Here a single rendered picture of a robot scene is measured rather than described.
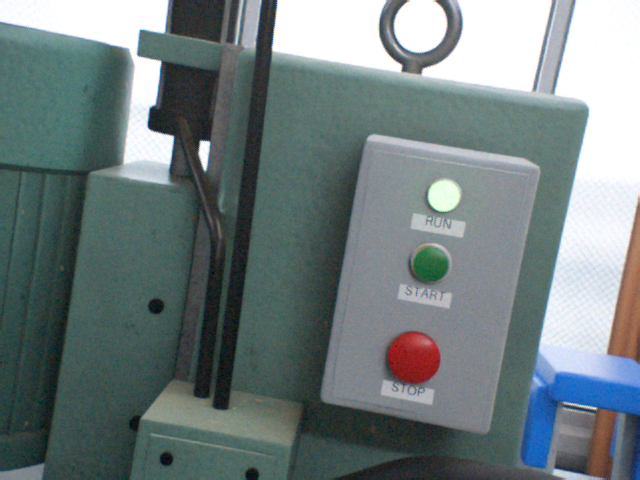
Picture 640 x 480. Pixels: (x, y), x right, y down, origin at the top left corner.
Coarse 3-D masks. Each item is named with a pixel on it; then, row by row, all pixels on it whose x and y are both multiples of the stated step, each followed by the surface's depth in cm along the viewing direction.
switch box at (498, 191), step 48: (384, 144) 59; (432, 144) 63; (384, 192) 59; (480, 192) 58; (528, 192) 58; (384, 240) 59; (432, 240) 59; (480, 240) 59; (384, 288) 60; (432, 288) 60; (480, 288) 59; (336, 336) 61; (384, 336) 60; (432, 336) 60; (480, 336) 60; (336, 384) 61; (432, 384) 60; (480, 384) 60; (480, 432) 61
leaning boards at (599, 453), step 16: (624, 272) 202; (624, 288) 202; (624, 304) 202; (624, 320) 203; (624, 336) 203; (608, 352) 204; (624, 352) 203; (608, 416) 205; (592, 432) 206; (608, 432) 205; (592, 448) 205; (608, 448) 205; (592, 464) 206; (608, 464) 206
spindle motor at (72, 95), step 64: (0, 64) 69; (64, 64) 70; (128, 64) 76; (0, 128) 69; (64, 128) 71; (0, 192) 71; (64, 192) 73; (0, 256) 72; (64, 256) 74; (0, 320) 72; (64, 320) 76; (0, 384) 74; (0, 448) 74
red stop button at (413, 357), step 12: (408, 336) 59; (420, 336) 59; (396, 348) 59; (408, 348) 59; (420, 348) 59; (432, 348) 59; (396, 360) 59; (408, 360) 59; (420, 360) 59; (432, 360) 59; (396, 372) 60; (408, 372) 59; (420, 372) 59; (432, 372) 59
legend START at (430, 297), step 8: (400, 288) 60; (408, 288) 60; (416, 288) 60; (400, 296) 60; (408, 296) 60; (416, 296) 60; (424, 296) 60; (432, 296) 60; (440, 296) 60; (448, 296) 59; (432, 304) 60; (440, 304) 60; (448, 304) 60
